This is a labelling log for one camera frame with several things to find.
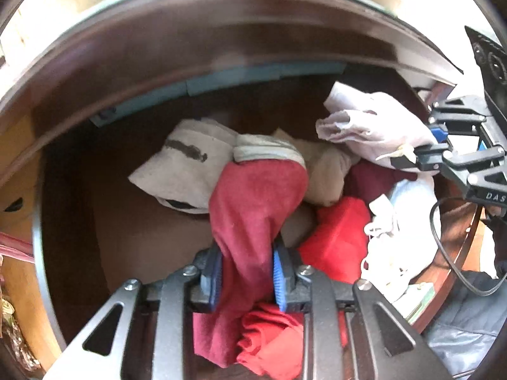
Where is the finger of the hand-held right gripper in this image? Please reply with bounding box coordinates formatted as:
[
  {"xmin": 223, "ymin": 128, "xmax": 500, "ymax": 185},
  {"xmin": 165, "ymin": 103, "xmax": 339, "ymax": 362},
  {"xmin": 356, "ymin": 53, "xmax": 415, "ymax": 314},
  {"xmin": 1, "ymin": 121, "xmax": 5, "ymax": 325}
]
[
  {"xmin": 429, "ymin": 94, "xmax": 491, "ymax": 146},
  {"xmin": 390, "ymin": 143, "xmax": 507, "ymax": 186}
]

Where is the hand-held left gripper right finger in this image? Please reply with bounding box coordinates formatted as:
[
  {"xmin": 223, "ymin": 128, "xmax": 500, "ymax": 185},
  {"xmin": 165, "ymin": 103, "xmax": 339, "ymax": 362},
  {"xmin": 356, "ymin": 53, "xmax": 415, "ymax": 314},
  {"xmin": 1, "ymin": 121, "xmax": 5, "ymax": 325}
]
[{"xmin": 273, "ymin": 241, "xmax": 452, "ymax": 380}]

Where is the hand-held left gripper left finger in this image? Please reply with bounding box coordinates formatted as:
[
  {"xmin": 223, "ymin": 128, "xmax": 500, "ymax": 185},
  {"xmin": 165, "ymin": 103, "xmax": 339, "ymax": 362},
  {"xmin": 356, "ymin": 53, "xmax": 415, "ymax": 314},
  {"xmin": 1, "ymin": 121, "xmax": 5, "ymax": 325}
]
[{"xmin": 43, "ymin": 241, "xmax": 224, "ymax": 380}]

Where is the light blue white underwear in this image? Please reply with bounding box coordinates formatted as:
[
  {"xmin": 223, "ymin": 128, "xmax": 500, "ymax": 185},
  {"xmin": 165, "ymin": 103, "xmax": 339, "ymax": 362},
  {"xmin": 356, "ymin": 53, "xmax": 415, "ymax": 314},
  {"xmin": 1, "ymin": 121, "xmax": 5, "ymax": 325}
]
[{"xmin": 390, "ymin": 176, "xmax": 440, "ymax": 238}]

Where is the dark red knit underwear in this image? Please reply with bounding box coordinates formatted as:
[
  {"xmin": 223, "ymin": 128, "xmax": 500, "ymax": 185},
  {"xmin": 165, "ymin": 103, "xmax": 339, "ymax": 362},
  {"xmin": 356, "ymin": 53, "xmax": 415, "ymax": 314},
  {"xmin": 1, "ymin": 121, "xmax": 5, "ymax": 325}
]
[{"xmin": 349, "ymin": 160, "xmax": 418, "ymax": 206}]

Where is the pale pink underwear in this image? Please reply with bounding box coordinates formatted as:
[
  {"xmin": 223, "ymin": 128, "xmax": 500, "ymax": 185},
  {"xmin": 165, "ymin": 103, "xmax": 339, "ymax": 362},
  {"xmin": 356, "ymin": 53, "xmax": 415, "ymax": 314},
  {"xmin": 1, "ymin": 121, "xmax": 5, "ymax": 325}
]
[{"xmin": 316, "ymin": 81, "xmax": 438, "ymax": 163}]

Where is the dark red grey-waistband underwear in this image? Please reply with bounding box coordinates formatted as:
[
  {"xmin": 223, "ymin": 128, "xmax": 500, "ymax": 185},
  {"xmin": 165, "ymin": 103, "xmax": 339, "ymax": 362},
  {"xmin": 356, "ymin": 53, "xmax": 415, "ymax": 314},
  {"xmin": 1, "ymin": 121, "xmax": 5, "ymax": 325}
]
[{"xmin": 193, "ymin": 134, "xmax": 310, "ymax": 369}]

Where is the beige underwear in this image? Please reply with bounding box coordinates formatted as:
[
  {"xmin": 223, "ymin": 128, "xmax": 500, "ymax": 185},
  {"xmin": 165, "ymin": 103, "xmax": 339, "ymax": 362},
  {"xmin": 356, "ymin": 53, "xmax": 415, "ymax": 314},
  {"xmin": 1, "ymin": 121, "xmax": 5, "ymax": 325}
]
[{"xmin": 273, "ymin": 128, "xmax": 359, "ymax": 206}]

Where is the white lace underwear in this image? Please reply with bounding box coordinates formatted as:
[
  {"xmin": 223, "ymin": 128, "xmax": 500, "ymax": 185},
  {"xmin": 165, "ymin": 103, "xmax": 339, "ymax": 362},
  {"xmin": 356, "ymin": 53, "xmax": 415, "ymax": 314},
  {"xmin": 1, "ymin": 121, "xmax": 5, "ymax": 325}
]
[{"xmin": 360, "ymin": 194, "xmax": 420, "ymax": 301}]

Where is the white underwear with black mark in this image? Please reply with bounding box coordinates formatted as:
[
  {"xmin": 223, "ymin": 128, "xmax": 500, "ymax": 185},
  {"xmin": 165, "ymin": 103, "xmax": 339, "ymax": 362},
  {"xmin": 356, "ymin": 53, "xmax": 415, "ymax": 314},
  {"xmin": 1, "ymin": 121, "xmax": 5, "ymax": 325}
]
[{"xmin": 128, "ymin": 118, "xmax": 238, "ymax": 214}]

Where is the white green-edged packet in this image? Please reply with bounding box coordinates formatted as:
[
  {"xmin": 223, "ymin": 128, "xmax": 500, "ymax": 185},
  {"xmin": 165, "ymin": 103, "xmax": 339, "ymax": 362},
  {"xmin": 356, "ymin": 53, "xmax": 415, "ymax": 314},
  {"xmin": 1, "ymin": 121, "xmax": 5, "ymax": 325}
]
[{"xmin": 396, "ymin": 281, "xmax": 436, "ymax": 323}]

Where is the person's dark jacket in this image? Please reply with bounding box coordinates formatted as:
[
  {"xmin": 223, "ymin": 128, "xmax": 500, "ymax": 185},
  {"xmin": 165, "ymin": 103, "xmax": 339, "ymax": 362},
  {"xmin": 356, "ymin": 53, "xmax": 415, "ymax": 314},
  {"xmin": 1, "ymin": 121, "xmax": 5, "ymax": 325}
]
[{"xmin": 426, "ymin": 269, "xmax": 507, "ymax": 380}]

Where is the dark wooden desk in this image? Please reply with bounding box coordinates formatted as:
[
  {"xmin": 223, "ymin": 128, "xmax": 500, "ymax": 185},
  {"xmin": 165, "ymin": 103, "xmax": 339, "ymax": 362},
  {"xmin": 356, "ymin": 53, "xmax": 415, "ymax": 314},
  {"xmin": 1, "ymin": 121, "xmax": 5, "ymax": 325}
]
[{"xmin": 0, "ymin": 0, "xmax": 464, "ymax": 254}]

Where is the black cable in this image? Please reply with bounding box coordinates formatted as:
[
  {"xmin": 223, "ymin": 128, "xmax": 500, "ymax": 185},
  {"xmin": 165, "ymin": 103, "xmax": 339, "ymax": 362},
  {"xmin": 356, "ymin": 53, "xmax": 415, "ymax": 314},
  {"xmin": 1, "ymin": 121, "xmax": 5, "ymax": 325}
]
[{"xmin": 430, "ymin": 197, "xmax": 504, "ymax": 297}]

